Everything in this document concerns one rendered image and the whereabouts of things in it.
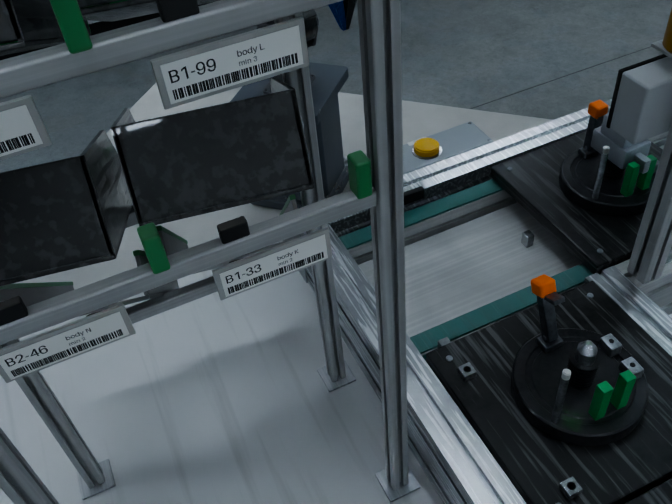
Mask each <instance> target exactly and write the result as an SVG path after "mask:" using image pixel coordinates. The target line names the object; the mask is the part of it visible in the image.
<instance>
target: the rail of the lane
mask: <svg viewBox="0 0 672 504"><path fill-rule="evenodd" d="M588 108H589V107H588ZM588 108H586V109H583V110H580V111H577V112H575V113H572V114H569V115H566V116H564V117H561V118H558V119H555V120H553V121H550V122H547V123H544V124H542V125H539V126H536V127H533V128H531V129H528V130H525V131H522V132H520V133H517V134H514V135H511V136H509V137H506V138H503V139H500V140H498V141H495V142H492V143H489V144H487V145H484V146H481V147H478V148H476V149H473V150H470V151H467V152H465V153H462V154H459V155H456V156H454V157H451V158H448V159H445V160H443V161H440V162H437V163H434V164H432V165H429V166H426V167H423V168H421V169H418V170H415V171H412V172H410V173H407V174H404V175H403V188H404V212H407V211H409V210H412V209H415V208H417V207H420V206H423V205H425V204H428V203H430V202H433V201H436V200H438V199H441V198H444V197H446V196H449V195H452V194H454V193H457V192H459V191H462V190H465V189H467V188H470V187H473V186H475V185H478V184H481V183H483V182H486V181H488V180H491V179H493V178H492V177H491V167H492V166H494V165H497V164H500V163H502V162H505V161H508V160H510V159H513V158H516V157H518V156H521V155H524V154H526V153H529V152H532V151H534V150H537V149H540V148H543V147H545V146H548V145H551V144H553V143H556V142H559V141H561V140H564V139H567V138H569V137H572V136H575V135H577V134H580V133H583V132H585V131H587V127H588V123H589V118H590V115H589V114H588ZM328 224H329V225H330V226H331V227H332V229H333V230H334V232H335V233H336V234H337V236H338V237H341V236H343V235H346V234H349V233H351V232H354V231H357V230H359V229H362V228H364V227H367V226H370V225H371V215H370V208H368V209H366V210H363V211H360V212H358V213H355V214H352V215H349V216H347V217H344V218H341V219H339V220H336V221H333V222H331V223H328ZM299 272H300V274H301V275H302V277H303V279H304V280H305V282H306V283H308V279H307V273H308V272H307V270H306V268H304V269H302V270H299Z"/></svg>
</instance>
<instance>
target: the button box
mask: <svg viewBox="0 0 672 504"><path fill-rule="evenodd" d="M423 138H433V139H435V140H437V141H438V142H439V152H438V153H437V154H436V155H434V156H432V157H421V156H418V155H417V154H416V153H415V152H414V143H415V142H416V141H417V140H419V139H417V140H414V141H411V142H408V143H407V144H404V145H403V175H404V174H407V173H410V172H412V171H415V170H418V169H421V168H423V167H426V166H429V165H432V164H434V163H437V162H440V161H443V160H445V159H448V158H451V157H454V156H456V155H459V154H462V153H465V152H467V151H470V150H473V149H476V148H478V147H481V146H484V145H487V144H489V143H492V142H494V141H493V140H492V139H491V138H489V137H488V136H487V135H486V134H485V133H484V132H483V131H482V130H480V129H479V128H478V127H477V126H476V125H475V124H474V123H473V122H471V121H470V122H467V123H464V124H461V125H458V126H455V127H452V128H450V129H447V130H444V131H441V132H438V133H435V134H433V135H430V136H427V137H423Z"/></svg>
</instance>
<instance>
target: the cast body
mask: <svg viewBox="0 0 672 504"><path fill-rule="evenodd" d="M608 116H609V113H607V114H605V115H604V118H603V122H602V126H600V127H598V128H595V129H594V131H593V136H592V141H591V147H592V148H594V149H595V150H596V151H598V152H599V153H600V154H602V151H603V147H604V146H609V147H610V150H609V154H608V158H607V159H608V160H610V161H611V162H612V163H613V164H615V165H616V166H617V167H619V168H620V169H625V168H627V164H628V163H631V162H633V161H635V162H636V163H638V164H639V165H640V170H639V172H640V173H642V174H644V173H646V172H648V170H649V167H650V163H651V159H649V158H648V157H646V156H648V153H649V150H650V146H651V141H649V140H648V139H647V140H644V141H642V142H639V143H637V144H631V143H630V142H629V141H627V140H626V139H624V138H623V137H622V136H620V135H619V134H618V133H616V132H615V131H613V130H612V129H611V128H607V127H606V124H607V120H608Z"/></svg>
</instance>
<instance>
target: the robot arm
mask: <svg viewBox="0 0 672 504"><path fill-rule="evenodd" d="M356 1H357V0H343V1H340V2H336V3H333V4H329V5H328V6H329V8H330V9H331V11H332V13H333V15H334V17H335V19H336V21H337V23H338V25H339V27H340V28H341V29H342V30H343V31H344V30H348V29H349V27H350V24H351V20H352V16H353V12H354V8H355V5H356ZM302 14H303V18H304V24H305V32H306V41H307V48H308V47H311V46H314V45H316V39H317V32H318V25H319V20H318V17H317V13H316V11H315V10H314V9H312V10H308V11H305V12H302ZM273 24H275V23H274V20H273V21H270V22H267V23H263V24H260V25H257V29H259V28H262V27H266V26H269V25H273ZM271 78H273V77H270V78H269V79H270V81H269V83H268V84H267V85H266V87H265V88H264V89H263V93H264V94H270V93H272V85H271Z"/></svg>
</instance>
